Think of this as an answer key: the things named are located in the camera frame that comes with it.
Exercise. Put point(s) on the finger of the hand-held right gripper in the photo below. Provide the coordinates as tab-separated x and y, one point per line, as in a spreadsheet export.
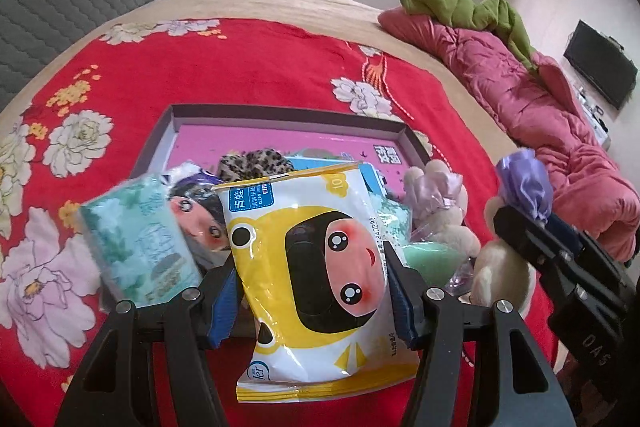
565	229
530	237

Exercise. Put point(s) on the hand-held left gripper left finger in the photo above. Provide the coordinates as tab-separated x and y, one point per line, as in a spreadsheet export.
222	307

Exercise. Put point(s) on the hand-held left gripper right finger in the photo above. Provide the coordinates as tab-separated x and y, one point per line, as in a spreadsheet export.
405	307

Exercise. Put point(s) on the plush bear purple dress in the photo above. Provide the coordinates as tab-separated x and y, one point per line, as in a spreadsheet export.
510	267

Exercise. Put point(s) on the green makeup sponge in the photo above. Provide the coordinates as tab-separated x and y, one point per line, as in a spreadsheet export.
430	257

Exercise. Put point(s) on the green patterned tissue pack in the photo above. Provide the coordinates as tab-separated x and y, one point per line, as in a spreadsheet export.
140	247
395	219

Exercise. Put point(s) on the plush bear pink dress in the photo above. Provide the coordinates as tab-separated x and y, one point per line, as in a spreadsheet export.
440	202

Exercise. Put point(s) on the yellow cartoon wet wipes pack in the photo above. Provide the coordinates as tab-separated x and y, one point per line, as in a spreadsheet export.
310	257

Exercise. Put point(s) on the blue cartoon wet wipes pack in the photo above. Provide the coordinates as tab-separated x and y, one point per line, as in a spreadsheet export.
197	207

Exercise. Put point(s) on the leopard print scrunchie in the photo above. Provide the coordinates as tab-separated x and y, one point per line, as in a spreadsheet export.
255	162

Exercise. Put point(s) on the shallow grey box pink print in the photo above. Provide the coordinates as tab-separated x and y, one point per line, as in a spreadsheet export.
300	142

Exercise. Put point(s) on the cluttered white cabinet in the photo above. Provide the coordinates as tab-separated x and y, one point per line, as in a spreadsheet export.
595	117

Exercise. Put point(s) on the pink quilt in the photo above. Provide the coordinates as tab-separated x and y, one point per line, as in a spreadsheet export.
500	72

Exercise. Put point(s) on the green blanket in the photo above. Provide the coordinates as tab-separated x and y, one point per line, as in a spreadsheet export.
465	14

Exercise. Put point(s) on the red floral blanket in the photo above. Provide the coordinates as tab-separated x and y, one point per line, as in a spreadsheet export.
250	72

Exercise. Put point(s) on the black wall television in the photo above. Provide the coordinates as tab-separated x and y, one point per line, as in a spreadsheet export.
600	62

